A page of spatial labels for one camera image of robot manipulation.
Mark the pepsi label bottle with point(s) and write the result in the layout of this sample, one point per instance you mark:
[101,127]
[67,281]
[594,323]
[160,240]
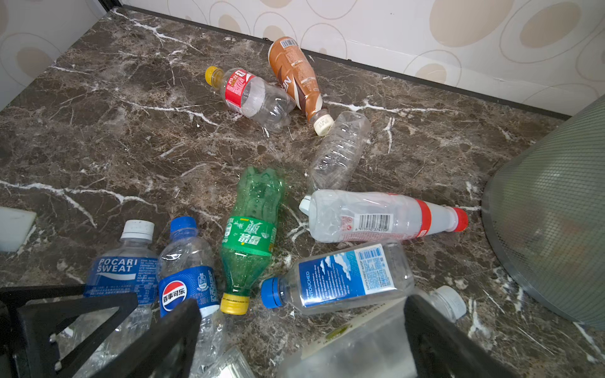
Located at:
[187,272]

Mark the pocari sweat bottle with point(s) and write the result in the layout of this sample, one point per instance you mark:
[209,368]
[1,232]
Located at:
[131,268]

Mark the clear crushed unlabeled bottle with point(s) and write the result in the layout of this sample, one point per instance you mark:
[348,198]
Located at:
[339,153]

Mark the brown tea bottle at back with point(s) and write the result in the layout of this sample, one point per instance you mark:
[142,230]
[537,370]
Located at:
[297,77]

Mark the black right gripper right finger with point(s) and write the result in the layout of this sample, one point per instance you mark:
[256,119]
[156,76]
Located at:
[440,349]

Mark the mesh bin with green liner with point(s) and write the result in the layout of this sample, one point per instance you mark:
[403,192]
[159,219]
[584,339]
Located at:
[543,214]

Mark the blue label clear bottle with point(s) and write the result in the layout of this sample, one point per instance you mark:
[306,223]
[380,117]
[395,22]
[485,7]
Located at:
[364,275]

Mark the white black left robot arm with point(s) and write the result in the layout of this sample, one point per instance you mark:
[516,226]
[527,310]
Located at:
[15,226]

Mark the green sprite bottle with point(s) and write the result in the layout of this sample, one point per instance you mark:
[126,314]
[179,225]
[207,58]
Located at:
[250,236]

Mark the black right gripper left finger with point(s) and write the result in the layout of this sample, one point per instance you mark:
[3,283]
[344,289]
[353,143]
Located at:
[32,318]

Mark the red cap white bottle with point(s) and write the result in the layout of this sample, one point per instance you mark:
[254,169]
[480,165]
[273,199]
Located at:
[336,216]

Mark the yellow cap red label bottle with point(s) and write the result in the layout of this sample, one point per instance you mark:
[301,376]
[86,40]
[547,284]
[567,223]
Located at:
[253,97]

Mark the large clear square bottle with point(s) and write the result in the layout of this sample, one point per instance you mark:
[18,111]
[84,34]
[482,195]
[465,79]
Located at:
[374,343]

